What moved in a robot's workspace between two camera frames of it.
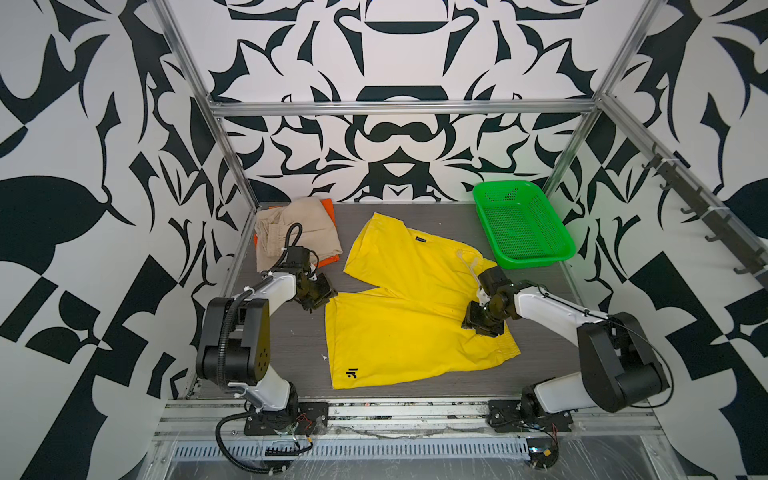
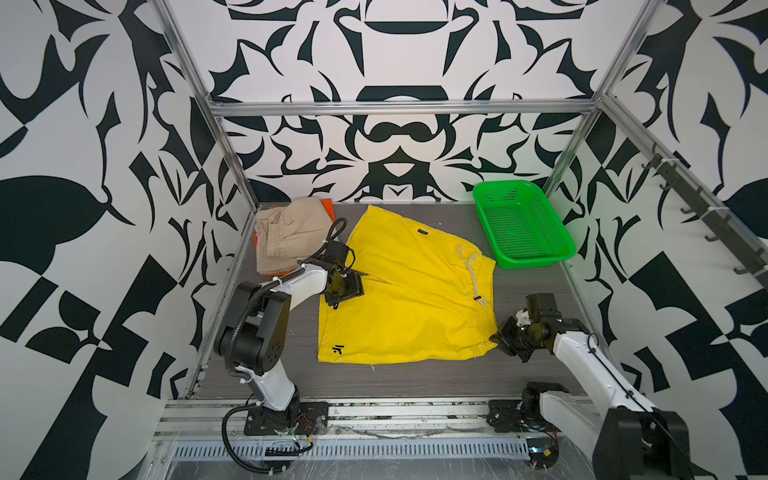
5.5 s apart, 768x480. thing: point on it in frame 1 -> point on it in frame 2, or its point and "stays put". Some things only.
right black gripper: [471, 316] -> [502, 337]
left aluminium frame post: [208, 103] stays put
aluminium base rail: [407, 418] stays put
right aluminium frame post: [638, 32] stays put
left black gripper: [327, 291] -> [356, 289]
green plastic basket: [522, 227] stays put
